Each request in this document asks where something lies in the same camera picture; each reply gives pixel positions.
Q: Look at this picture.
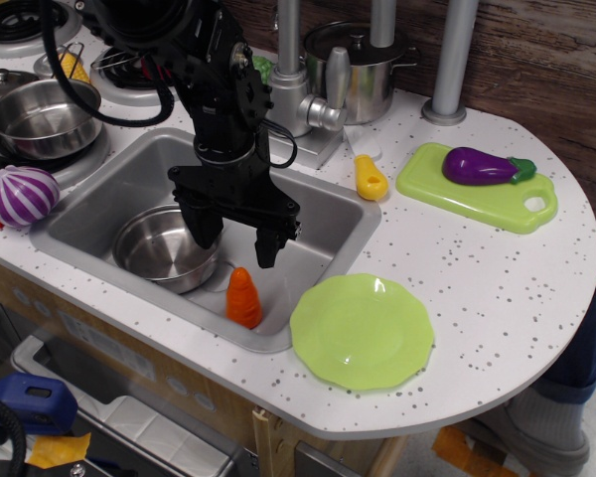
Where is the orange toy carrot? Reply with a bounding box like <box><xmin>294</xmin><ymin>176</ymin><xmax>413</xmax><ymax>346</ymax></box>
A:
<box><xmin>225</xmin><ymin>267</ymin><xmax>262</xmax><ymax>329</ymax></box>

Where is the light green plastic plate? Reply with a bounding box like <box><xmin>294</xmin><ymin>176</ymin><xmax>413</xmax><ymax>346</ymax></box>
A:
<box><xmin>290</xmin><ymin>273</ymin><xmax>435</xmax><ymax>391</ymax></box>

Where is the steel pot on burner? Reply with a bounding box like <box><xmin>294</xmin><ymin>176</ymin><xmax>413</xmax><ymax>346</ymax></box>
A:
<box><xmin>0</xmin><ymin>79</ymin><xmax>102</xmax><ymax>161</ymax></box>

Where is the black stove burner coil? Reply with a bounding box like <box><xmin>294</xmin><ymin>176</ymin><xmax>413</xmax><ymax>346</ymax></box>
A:
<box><xmin>0</xmin><ymin>1</ymin><xmax>79</xmax><ymax>44</ymax></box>

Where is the purple toy eggplant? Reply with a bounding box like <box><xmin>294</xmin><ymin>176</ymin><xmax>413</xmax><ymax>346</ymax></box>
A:
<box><xmin>442</xmin><ymin>147</ymin><xmax>537</xmax><ymax>186</ymax></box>

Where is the grey sneaker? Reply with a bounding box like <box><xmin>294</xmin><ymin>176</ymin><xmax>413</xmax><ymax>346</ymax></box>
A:
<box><xmin>463</xmin><ymin>388</ymin><xmax>590</xmax><ymax>476</ymax></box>

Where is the yellow toy corn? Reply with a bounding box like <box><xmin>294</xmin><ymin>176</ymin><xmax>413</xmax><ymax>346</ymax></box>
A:
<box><xmin>59</xmin><ymin>52</ymin><xmax>90</xmax><ymax>83</ymax></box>

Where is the small steel pot in sink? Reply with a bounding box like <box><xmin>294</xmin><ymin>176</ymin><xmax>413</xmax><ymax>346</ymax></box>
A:
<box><xmin>112</xmin><ymin>205</ymin><xmax>218</xmax><ymax>294</ymax></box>

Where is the grey toy sink basin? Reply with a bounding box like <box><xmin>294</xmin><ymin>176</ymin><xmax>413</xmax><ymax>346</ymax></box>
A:
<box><xmin>29</xmin><ymin>128</ymin><xmax>381</xmax><ymax>353</ymax></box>

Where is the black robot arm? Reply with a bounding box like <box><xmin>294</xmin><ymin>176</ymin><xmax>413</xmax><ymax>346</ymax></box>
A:
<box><xmin>77</xmin><ymin>1</ymin><xmax>300</xmax><ymax>268</ymax></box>

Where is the purple striped toy onion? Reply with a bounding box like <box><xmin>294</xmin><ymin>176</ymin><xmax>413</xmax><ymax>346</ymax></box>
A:
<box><xmin>0</xmin><ymin>165</ymin><xmax>61</xmax><ymax>228</ymax></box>

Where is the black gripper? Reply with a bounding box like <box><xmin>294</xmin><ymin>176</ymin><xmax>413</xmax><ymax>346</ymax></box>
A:
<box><xmin>168</xmin><ymin>150</ymin><xmax>300</xmax><ymax>268</ymax></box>

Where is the grey support pole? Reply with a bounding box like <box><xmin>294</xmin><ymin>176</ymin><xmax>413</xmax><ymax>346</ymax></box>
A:
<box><xmin>422</xmin><ymin>0</ymin><xmax>476</xmax><ymax>126</ymax></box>

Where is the lidded steel stock pot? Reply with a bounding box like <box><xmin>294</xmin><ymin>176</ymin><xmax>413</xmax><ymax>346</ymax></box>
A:
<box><xmin>304</xmin><ymin>22</ymin><xmax>421</xmax><ymax>125</ymax></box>

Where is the green toy lettuce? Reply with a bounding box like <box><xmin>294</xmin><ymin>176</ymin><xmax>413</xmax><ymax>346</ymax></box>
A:
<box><xmin>252</xmin><ymin>56</ymin><xmax>274</xmax><ymax>84</ymax></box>

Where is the green plastic cutting board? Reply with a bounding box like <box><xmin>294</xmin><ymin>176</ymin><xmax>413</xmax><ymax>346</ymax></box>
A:
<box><xmin>396</xmin><ymin>143</ymin><xmax>558</xmax><ymax>234</ymax></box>

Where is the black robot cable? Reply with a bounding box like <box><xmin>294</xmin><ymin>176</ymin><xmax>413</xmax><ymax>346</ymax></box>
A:
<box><xmin>40</xmin><ymin>0</ymin><xmax>176</xmax><ymax>127</ymax></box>

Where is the silver toy faucet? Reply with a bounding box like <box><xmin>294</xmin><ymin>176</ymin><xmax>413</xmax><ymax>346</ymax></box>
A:
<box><xmin>267</xmin><ymin>1</ymin><xmax>351</xmax><ymax>169</ymax></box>

